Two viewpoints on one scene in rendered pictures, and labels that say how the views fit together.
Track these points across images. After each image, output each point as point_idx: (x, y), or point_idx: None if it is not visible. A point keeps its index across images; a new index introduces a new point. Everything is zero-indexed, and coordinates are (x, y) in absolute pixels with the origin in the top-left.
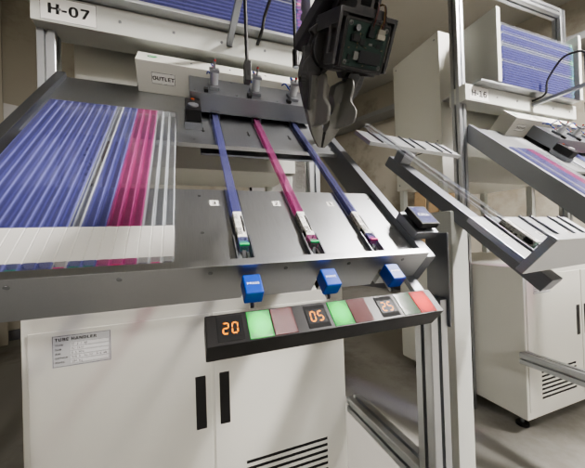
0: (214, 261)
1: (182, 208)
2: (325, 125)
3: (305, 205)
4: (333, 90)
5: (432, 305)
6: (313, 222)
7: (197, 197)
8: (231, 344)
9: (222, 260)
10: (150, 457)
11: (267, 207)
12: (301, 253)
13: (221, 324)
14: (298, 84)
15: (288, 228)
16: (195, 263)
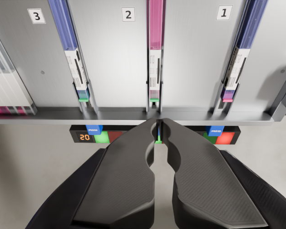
0: (60, 121)
1: (3, 30)
2: (168, 133)
3: (175, 18)
4: (174, 211)
5: (229, 141)
6: (171, 58)
7: (8, 1)
8: (86, 142)
9: (66, 121)
10: None
11: (114, 25)
12: (140, 100)
13: (79, 135)
14: (55, 190)
15: (135, 69)
16: (47, 121)
